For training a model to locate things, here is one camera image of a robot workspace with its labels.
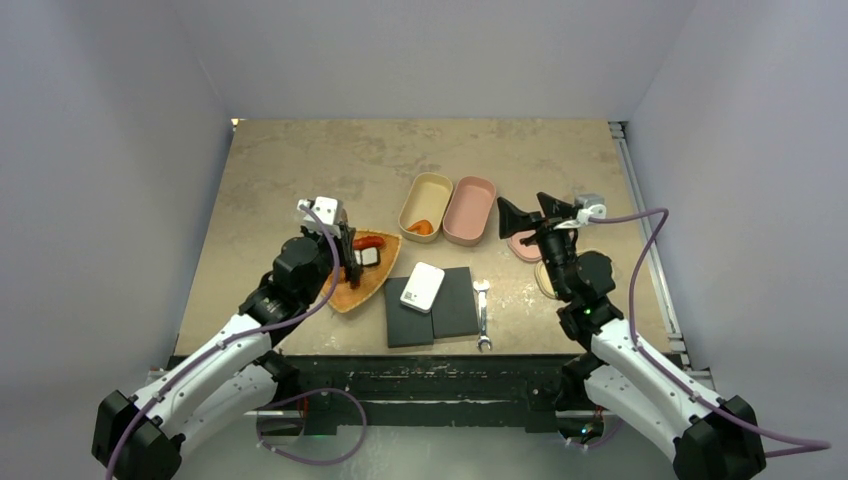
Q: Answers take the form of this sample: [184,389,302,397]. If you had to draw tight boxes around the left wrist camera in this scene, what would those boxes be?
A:
[297,196,348,231]

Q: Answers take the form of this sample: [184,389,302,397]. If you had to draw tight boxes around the woven bamboo basket tray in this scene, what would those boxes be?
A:
[328,229,403,313]

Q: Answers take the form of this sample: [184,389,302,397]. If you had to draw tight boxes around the silver open-end wrench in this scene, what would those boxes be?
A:
[473,280,492,353]

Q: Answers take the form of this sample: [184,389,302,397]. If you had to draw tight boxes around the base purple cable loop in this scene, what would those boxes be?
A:
[254,387,368,465]

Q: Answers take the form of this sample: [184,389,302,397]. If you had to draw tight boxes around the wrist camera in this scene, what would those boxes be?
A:
[554,194,608,230]
[297,196,348,231]

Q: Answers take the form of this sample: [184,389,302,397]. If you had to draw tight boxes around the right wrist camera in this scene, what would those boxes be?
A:
[554,194,608,230]

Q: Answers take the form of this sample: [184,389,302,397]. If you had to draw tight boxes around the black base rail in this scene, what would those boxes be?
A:
[165,354,631,439]

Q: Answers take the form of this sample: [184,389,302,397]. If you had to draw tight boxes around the pink lunch box lid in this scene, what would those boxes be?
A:
[507,230,542,263]

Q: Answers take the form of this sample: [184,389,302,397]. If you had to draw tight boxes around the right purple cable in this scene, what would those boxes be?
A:
[582,208,833,460]

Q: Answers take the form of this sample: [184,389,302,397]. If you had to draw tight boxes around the left black foam block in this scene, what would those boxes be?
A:
[383,277,434,348]

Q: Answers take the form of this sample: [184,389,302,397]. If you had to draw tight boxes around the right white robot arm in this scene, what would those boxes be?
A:
[497,192,766,479]

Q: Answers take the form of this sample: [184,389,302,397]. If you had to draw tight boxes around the right black foam block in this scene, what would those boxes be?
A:
[431,267,479,339]

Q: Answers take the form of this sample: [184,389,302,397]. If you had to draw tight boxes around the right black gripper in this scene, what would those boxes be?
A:
[498,192,580,300]

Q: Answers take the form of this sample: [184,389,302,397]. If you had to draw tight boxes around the cream lunch box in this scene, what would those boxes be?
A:
[398,172,454,243]

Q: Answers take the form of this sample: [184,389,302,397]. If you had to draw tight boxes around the white power bank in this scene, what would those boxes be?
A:
[399,262,445,313]

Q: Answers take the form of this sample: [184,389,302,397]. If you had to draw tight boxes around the cream lunch box lid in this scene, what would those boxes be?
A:
[534,250,614,301]

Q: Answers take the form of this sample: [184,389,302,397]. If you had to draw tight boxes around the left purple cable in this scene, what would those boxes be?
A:
[104,203,342,480]

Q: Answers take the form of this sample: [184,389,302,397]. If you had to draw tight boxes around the pink lunch box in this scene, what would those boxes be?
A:
[442,176,497,247]

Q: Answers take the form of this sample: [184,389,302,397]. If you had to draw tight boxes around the black foam block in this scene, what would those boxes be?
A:
[383,277,434,348]
[431,267,479,339]

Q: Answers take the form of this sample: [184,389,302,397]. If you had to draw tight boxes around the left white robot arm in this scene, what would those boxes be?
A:
[92,217,361,479]

